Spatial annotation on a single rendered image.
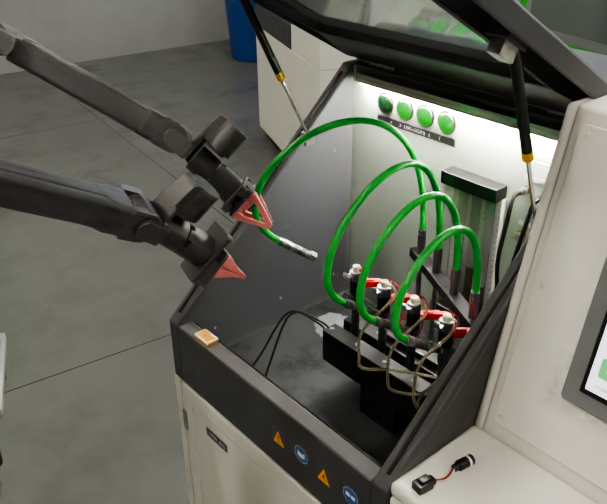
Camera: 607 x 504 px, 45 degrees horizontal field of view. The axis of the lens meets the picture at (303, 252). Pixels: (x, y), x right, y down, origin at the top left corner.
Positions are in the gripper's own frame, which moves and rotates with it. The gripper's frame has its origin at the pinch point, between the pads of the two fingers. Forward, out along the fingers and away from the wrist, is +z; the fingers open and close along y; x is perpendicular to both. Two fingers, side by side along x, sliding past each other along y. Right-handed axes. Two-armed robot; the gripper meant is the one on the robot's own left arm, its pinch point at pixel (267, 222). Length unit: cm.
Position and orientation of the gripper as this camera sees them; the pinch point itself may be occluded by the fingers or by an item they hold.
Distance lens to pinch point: 150.0
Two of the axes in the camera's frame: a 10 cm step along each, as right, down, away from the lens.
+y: 0.0, -2.8, 9.6
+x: -6.9, 7.0, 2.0
